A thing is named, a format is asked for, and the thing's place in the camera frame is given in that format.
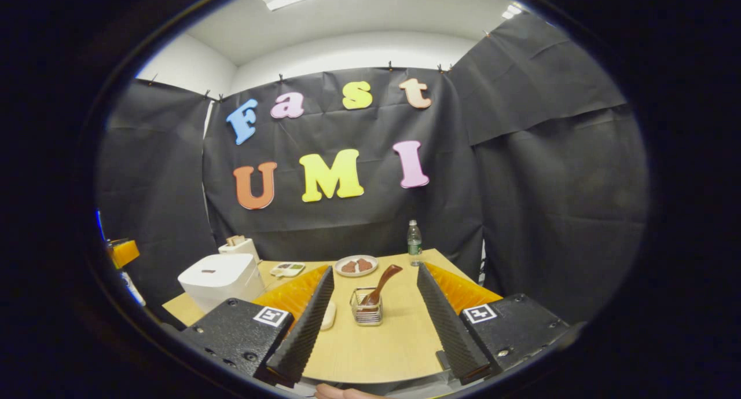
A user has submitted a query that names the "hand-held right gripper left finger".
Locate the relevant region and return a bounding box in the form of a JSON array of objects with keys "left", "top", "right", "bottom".
[{"left": 181, "top": 265, "right": 336, "bottom": 388}]

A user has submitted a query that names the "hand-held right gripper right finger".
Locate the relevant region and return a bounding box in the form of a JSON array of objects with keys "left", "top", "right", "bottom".
[{"left": 417, "top": 262, "right": 579, "bottom": 386}]

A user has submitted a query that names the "metal wire chopstick holder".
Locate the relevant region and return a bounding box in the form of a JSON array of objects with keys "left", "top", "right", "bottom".
[{"left": 349, "top": 287, "right": 384, "bottom": 327}]

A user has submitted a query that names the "brown wooden spoon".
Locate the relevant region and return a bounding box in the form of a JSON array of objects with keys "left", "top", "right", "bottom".
[{"left": 362, "top": 264, "right": 403, "bottom": 307}]

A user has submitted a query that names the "white rice cooker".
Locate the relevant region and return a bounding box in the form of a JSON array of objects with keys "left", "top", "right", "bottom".
[{"left": 177, "top": 253, "right": 266, "bottom": 314}]

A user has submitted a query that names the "white round plate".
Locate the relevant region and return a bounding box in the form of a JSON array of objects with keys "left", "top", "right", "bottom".
[{"left": 334, "top": 254, "right": 379, "bottom": 278}]

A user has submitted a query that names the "clear plastic water bottle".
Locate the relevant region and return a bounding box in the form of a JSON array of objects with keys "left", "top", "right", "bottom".
[{"left": 407, "top": 219, "right": 423, "bottom": 267}]

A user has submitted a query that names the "white toaster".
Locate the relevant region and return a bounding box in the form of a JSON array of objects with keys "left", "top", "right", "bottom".
[{"left": 218, "top": 235, "right": 261, "bottom": 265}]

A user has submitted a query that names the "black backdrop cloth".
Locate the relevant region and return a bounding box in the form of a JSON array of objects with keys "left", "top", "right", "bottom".
[{"left": 96, "top": 12, "right": 649, "bottom": 330}]

